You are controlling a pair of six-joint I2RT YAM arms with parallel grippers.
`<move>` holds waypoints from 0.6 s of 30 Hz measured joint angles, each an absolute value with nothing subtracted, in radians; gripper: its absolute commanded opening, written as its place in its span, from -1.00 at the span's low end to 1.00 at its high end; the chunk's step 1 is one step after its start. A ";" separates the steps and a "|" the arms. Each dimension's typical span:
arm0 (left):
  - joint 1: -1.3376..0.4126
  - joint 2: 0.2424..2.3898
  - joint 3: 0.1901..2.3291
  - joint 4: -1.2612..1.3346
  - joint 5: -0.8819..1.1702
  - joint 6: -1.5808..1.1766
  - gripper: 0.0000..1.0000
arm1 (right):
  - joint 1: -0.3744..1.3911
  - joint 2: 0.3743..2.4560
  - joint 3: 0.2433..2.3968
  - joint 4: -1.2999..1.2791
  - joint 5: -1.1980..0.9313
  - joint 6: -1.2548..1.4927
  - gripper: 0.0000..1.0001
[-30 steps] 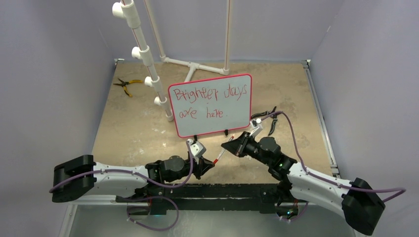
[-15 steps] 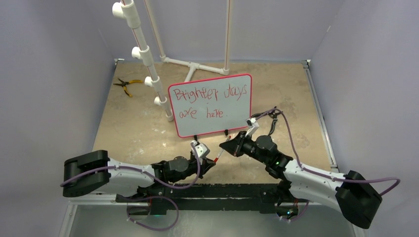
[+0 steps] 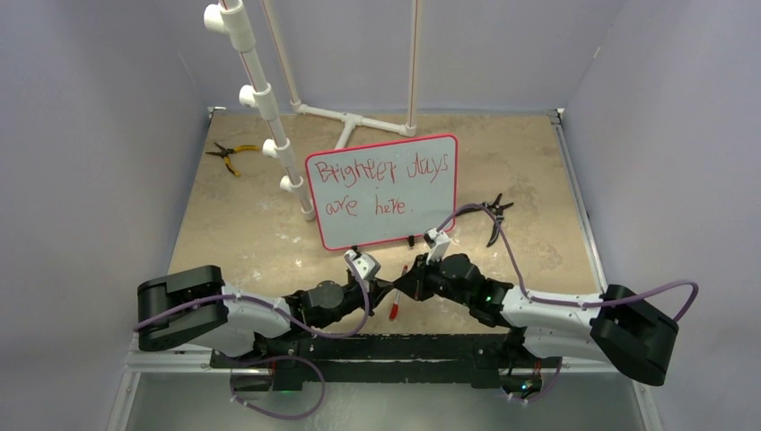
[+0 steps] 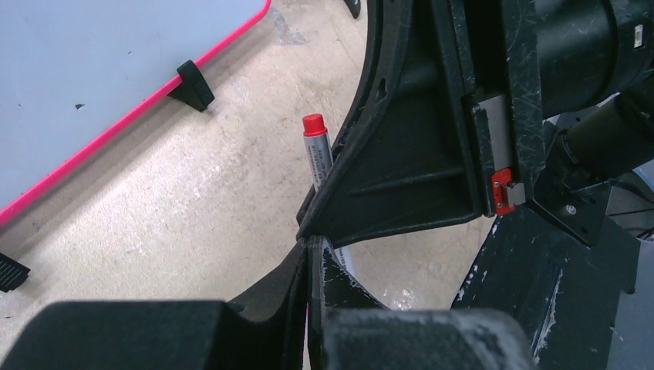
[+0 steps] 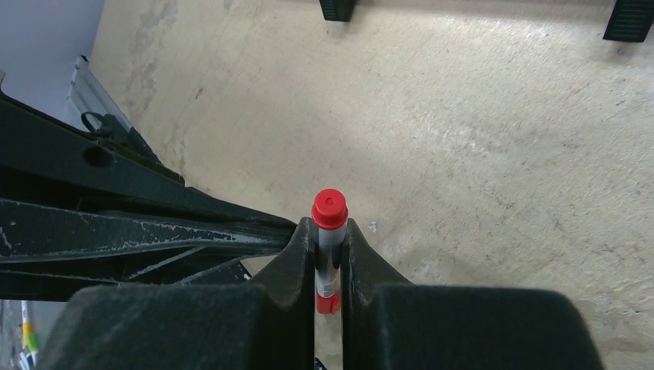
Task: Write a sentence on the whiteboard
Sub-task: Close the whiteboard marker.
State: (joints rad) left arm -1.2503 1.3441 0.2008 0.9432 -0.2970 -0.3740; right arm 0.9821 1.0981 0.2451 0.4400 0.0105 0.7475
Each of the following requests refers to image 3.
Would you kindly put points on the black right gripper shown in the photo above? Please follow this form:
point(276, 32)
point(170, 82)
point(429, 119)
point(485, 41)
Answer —
point(417, 278)

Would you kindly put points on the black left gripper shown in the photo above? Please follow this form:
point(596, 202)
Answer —
point(377, 290)

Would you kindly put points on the red white marker pen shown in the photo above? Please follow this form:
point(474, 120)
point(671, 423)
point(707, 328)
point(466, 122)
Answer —
point(393, 314)

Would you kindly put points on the pink-rimmed whiteboard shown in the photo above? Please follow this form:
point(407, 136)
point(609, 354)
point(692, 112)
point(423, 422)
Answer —
point(385, 192)

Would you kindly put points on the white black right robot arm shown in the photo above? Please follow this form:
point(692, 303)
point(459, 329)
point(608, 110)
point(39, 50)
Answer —
point(614, 327)

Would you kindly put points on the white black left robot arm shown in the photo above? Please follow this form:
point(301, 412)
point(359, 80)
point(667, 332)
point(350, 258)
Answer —
point(198, 307)

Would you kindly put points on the yellow black needle-nose pliers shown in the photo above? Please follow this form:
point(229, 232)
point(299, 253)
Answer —
point(226, 153)

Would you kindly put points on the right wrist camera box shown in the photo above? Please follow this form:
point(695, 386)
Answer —
point(438, 243)

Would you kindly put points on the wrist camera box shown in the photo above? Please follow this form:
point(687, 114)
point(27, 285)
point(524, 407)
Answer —
point(362, 266)
point(438, 243)

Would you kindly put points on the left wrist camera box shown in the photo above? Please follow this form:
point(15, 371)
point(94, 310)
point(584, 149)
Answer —
point(362, 266)

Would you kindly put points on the black handled pliers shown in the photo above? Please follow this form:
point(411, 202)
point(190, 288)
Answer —
point(496, 208)

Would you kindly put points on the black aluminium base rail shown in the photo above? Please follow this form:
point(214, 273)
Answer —
point(483, 361)

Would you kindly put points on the white PVC pipe frame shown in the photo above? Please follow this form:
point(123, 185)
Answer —
point(231, 19)

